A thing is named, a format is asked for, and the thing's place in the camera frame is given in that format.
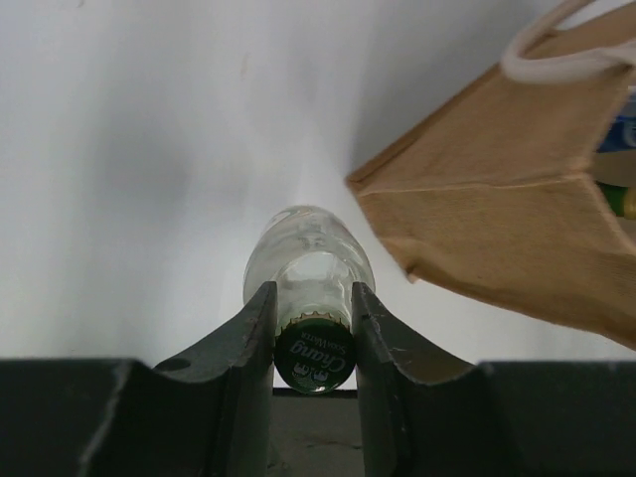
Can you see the blue label water bottle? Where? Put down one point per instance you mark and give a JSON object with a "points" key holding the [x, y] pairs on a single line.
{"points": [[621, 134]]}

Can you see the clear glass bottle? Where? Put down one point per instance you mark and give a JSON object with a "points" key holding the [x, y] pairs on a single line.
{"points": [[314, 261]]}

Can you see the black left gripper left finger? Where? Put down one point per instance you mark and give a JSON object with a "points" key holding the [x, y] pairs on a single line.
{"points": [[202, 412]]}

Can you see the tan canvas jute bag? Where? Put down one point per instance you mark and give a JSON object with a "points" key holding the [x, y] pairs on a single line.
{"points": [[493, 195]]}

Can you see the green glass bottle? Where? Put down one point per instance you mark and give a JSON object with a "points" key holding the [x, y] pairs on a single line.
{"points": [[621, 200]]}

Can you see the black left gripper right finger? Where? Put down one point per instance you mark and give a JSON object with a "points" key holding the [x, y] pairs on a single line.
{"points": [[425, 412]]}

